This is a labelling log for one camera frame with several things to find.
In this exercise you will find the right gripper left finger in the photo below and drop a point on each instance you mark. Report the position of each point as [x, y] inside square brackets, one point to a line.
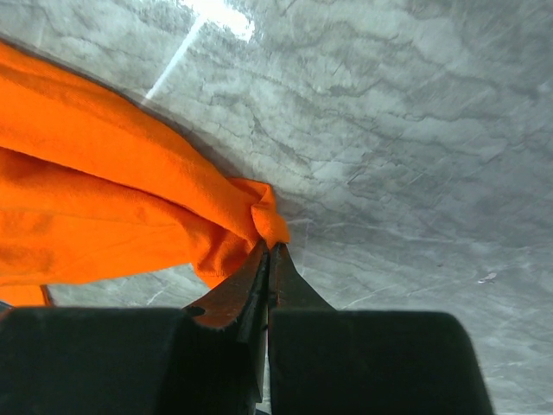
[231, 321]

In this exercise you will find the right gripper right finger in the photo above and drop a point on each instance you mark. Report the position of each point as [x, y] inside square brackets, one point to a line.
[287, 288]

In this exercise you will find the orange t shirt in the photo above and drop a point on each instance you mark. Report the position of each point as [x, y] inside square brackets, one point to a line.
[93, 188]

